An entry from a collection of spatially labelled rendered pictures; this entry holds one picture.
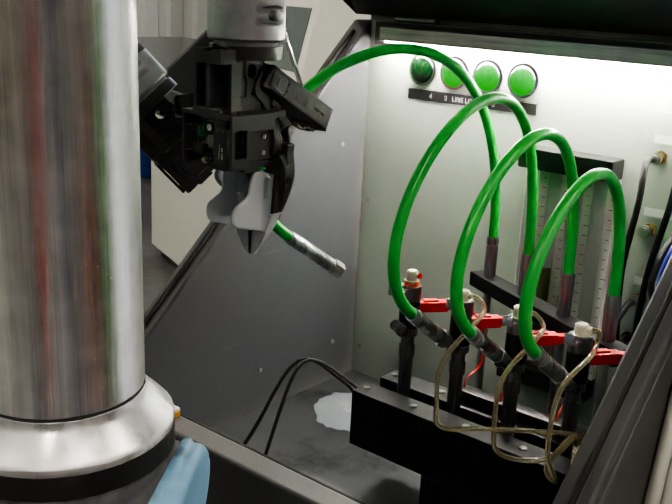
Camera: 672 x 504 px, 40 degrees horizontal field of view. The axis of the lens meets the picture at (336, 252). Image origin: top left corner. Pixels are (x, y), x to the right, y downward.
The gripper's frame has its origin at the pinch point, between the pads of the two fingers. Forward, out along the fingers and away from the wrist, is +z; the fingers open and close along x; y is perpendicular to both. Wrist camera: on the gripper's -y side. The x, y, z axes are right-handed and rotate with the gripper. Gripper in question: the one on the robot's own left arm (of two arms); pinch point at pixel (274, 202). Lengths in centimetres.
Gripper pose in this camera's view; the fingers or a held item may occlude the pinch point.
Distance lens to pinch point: 116.5
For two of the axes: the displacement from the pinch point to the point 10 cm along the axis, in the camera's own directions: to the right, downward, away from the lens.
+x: 2.5, 0.6, -9.7
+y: -6.9, 7.1, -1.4
